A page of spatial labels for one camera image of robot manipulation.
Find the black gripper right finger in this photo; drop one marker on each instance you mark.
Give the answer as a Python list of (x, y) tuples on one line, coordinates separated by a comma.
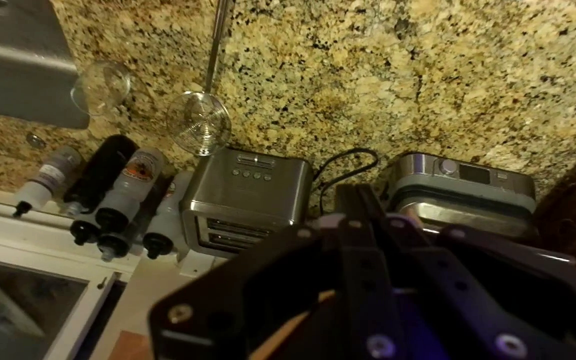
[(474, 301)]

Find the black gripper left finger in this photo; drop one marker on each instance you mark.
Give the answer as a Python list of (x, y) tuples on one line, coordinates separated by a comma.
[(360, 293)]

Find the stainless steel toaster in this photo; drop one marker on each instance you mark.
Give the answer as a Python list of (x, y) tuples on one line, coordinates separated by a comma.
[(248, 192)]

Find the black capped bottle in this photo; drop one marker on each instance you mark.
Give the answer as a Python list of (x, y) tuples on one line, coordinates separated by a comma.
[(165, 222)]

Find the clear wine glass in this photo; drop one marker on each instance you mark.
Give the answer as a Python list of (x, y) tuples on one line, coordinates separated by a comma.
[(204, 121), (101, 86)]

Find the white bottle black cap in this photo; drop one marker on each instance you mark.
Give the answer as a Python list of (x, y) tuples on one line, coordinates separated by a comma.
[(130, 192)]

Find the black slim bottle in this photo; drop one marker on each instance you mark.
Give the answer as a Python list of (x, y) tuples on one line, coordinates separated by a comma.
[(101, 173)]

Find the small white squeeze bottle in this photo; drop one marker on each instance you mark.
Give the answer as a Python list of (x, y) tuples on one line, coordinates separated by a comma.
[(48, 180)]

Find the white framed window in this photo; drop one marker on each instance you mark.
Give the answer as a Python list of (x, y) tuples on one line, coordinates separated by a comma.
[(29, 266)]

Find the stainless steel sink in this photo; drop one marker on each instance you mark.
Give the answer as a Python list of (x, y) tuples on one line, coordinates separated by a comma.
[(15, 66)]

